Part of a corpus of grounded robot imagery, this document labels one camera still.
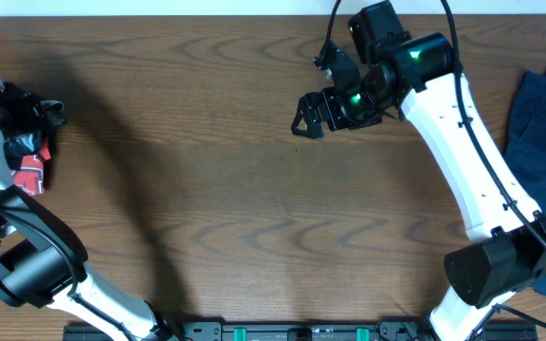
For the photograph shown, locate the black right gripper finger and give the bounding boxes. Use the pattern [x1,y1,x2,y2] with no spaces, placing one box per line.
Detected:
[294,92,327,124]
[291,116,324,139]

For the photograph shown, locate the black cycling jersey orange lines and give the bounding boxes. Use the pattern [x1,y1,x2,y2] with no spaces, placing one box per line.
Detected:
[0,78,67,171]

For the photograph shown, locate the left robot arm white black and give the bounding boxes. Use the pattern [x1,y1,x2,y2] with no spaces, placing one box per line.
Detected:
[0,130,187,340]

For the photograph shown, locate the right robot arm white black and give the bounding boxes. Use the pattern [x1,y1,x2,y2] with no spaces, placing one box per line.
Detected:
[291,29,546,340]

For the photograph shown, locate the red folded printed t-shirt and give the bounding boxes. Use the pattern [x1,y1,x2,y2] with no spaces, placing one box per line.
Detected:
[10,141,51,196]

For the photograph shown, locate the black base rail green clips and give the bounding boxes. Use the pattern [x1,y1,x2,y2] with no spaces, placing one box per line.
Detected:
[63,320,539,341]

